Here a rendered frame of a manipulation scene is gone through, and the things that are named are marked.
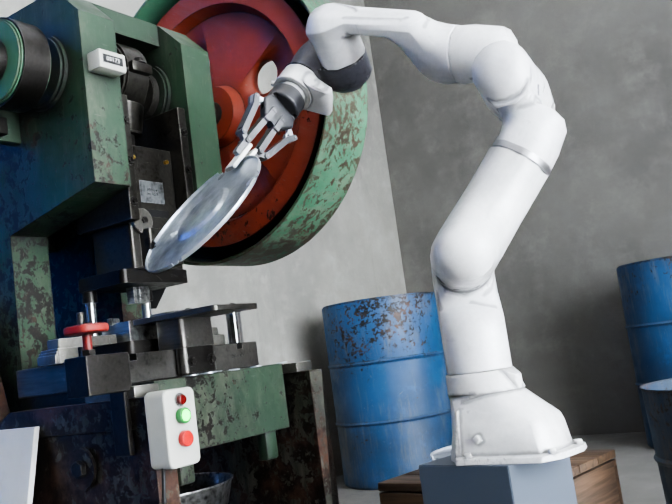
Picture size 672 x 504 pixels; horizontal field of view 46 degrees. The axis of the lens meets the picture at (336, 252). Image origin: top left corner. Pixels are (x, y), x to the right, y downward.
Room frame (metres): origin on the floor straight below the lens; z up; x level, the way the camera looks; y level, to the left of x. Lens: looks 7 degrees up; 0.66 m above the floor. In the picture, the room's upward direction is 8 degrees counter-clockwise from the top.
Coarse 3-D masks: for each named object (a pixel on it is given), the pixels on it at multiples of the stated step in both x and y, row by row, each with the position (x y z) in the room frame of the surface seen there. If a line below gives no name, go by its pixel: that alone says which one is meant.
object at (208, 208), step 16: (256, 160) 1.45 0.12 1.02; (224, 176) 1.53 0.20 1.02; (240, 176) 1.45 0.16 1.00; (256, 176) 1.38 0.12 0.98; (208, 192) 1.53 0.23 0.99; (224, 192) 1.43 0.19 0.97; (240, 192) 1.38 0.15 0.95; (192, 208) 1.53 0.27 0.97; (208, 208) 1.43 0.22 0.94; (224, 208) 1.38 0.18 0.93; (176, 224) 1.53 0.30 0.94; (192, 224) 1.43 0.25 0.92; (208, 224) 1.38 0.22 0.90; (160, 240) 1.53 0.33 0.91; (176, 240) 1.45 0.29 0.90; (192, 240) 1.38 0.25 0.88; (160, 256) 1.46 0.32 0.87; (176, 256) 1.39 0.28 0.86
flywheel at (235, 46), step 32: (192, 0) 2.11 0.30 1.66; (224, 0) 2.04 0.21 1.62; (256, 0) 1.98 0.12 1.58; (288, 0) 1.97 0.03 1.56; (192, 32) 2.16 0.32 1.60; (224, 32) 2.10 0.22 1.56; (256, 32) 2.04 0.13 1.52; (288, 32) 1.94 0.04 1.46; (224, 64) 2.10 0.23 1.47; (256, 64) 2.05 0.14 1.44; (224, 96) 2.07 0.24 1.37; (224, 128) 2.07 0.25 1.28; (320, 128) 1.92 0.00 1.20; (224, 160) 2.13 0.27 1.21; (288, 160) 2.01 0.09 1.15; (256, 192) 2.07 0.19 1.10; (288, 192) 1.97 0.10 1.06; (224, 224) 2.10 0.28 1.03; (256, 224) 2.04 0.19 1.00
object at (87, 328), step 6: (84, 324) 1.38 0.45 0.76; (90, 324) 1.39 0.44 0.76; (96, 324) 1.40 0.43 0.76; (102, 324) 1.41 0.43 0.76; (66, 330) 1.40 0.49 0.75; (72, 330) 1.39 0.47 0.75; (78, 330) 1.38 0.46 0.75; (84, 330) 1.38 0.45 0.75; (90, 330) 1.38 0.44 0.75; (96, 330) 1.39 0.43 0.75; (102, 330) 1.41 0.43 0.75; (84, 336) 1.41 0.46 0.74; (90, 336) 1.42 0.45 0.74; (84, 342) 1.41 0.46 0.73; (90, 342) 1.41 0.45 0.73; (84, 348) 1.41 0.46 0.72; (90, 348) 1.41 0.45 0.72
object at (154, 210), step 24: (144, 168) 1.76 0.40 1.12; (168, 168) 1.82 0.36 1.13; (144, 192) 1.75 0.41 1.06; (168, 192) 1.82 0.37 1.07; (144, 216) 1.73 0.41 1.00; (168, 216) 1.81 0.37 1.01; (96, 240) 1.77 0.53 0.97; (120, 240) 1.73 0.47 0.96; (144, 240) 1.72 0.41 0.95; (96, 264) 1.78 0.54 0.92; (120, 264) 1.73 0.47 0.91; (144, 264) 1.73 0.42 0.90
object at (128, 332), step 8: (112, 328) 1.76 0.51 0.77; (120, 328) 1.75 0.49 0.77; (128, 328) 1.73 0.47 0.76; (136, 328) 1.75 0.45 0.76; (144, 328) 1.77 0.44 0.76; (152, 328) 1.78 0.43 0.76; (120, 336) 1.75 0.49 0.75; (128, 336) 1.73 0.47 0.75; (136, 336) 1.74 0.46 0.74; (144, 336) 1.76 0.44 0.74; (152, 336) 1.78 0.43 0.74
